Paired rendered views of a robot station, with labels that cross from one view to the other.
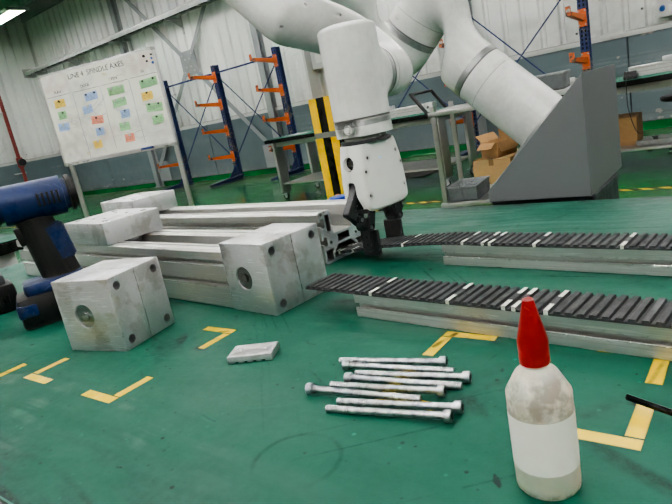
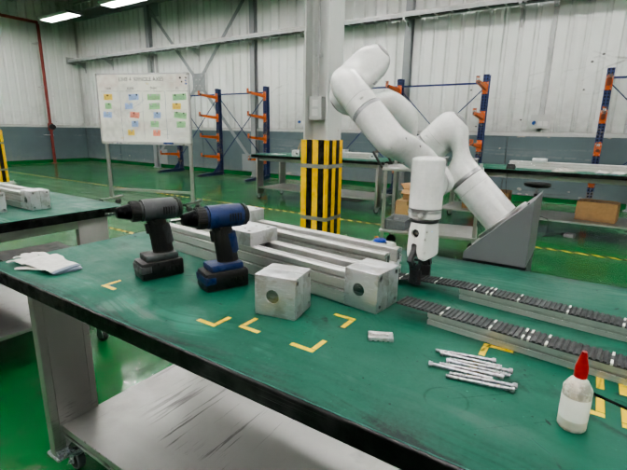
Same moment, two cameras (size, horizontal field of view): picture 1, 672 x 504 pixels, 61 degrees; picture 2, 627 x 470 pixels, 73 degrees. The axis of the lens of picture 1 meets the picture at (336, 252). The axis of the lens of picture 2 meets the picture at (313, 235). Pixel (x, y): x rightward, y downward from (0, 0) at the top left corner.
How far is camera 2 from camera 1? 42 cm
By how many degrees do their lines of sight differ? 6
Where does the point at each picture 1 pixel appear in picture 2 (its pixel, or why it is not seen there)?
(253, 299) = (360, 302)
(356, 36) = (438, 167)
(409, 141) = (348, 173)
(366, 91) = (436, 197)
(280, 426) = (424, 381)
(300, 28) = (398, 150)
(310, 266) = (392, 288)
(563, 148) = (514, 238)
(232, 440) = (404, 384)
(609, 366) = not seen: hidden behind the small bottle
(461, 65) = (460, 174)
